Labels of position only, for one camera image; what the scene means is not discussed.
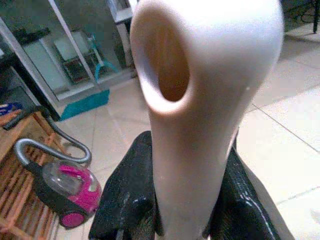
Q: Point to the white table leg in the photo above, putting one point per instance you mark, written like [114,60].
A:
[123,30]

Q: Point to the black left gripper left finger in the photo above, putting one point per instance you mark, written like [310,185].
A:
[125,200]

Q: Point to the pink and black vacuum cleaner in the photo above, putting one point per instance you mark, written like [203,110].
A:
[70,190]

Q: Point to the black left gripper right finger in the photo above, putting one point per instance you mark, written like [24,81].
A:
[240,210]

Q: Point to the black chair leg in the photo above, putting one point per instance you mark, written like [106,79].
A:
[315,16]

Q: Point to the white framed glass cabinet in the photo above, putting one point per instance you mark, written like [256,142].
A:
[45,57]

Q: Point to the wooden slatted shelf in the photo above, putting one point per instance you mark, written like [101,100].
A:
[22,175]

